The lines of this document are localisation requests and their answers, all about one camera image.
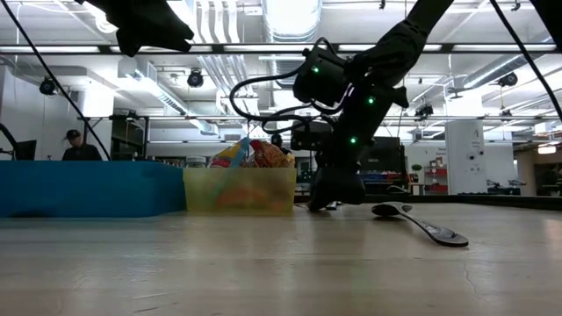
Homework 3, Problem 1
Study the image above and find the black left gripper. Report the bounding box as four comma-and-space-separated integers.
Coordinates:
74, 0, 197, 58

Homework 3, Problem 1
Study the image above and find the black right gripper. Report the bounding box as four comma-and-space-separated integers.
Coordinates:
308, 83, 409, 213

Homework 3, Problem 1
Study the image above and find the red snack packet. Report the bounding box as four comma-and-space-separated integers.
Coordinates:
248, 139, 293, 169

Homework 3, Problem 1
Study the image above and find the black metal spoon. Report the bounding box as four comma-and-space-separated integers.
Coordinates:
371, 201, 470, 248

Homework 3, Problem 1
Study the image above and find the ramen noodle packet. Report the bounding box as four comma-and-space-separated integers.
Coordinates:
206, 136, 254, 169

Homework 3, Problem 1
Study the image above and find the yellow plastic bin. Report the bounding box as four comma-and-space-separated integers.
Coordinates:
182, 167, 298, 214

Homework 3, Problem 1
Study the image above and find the white pillar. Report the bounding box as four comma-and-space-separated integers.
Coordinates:
444, 118, 486, 196

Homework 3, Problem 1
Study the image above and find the dark teal plastic bin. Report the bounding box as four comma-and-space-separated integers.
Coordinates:
0, 160, 186, 219

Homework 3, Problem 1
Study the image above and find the small black monitor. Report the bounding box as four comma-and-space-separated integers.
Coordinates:
11, 139, 38, 162

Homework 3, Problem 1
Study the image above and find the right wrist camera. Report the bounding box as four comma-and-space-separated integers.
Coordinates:
290, 121, 334, 153

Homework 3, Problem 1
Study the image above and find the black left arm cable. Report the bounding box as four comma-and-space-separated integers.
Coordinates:
0, 0, 112, 161

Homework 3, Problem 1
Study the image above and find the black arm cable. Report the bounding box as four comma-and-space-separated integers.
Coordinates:
227, 37, 349, 135
0, 0, 112, 161

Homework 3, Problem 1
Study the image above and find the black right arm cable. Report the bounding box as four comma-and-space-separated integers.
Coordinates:
227, 37, 349, 135

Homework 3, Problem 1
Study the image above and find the black table frame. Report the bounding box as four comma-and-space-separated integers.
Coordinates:
293, 193, 562, 212

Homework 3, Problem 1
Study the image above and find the black curved hose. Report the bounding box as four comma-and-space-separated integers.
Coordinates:
0, 122, 21, 162

